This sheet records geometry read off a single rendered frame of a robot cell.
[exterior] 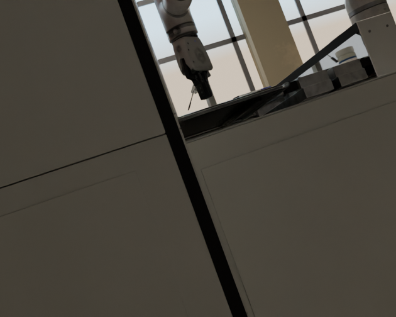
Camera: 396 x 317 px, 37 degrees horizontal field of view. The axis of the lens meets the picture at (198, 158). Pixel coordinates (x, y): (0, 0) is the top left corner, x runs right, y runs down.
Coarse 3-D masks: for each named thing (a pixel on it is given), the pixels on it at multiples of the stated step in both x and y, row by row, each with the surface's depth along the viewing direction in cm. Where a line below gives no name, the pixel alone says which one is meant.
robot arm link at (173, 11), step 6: (162, 0) 158; (168, 0) 154; (174, 0) 153; (180, 0) 154; (186, 0) 154; (168, 6) 156; (174, 6) 155; (180, 6) 154; (186, 6) 155; (168, 12) 159; (174, 12) 157; (180, 12) 157
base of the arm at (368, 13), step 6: (372, 6) 179; (378, 6) 179; (384, 6) 179; (360, 12) 180; (366, 12) 179; (372, 12) 179; (378, 12) 179; (384, 12) 179; (354, 18) 182; (360, 18) 181; (366, 18) 179
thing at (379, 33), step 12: (360, 24) 134; (372, 24) 134; (384, 24) 135; (372, 36) 134; (384, 36) 134; (372, 48) 133; (384, 48) 134; (372, 60) 133; (384, 60) 133; (384, 72) 133
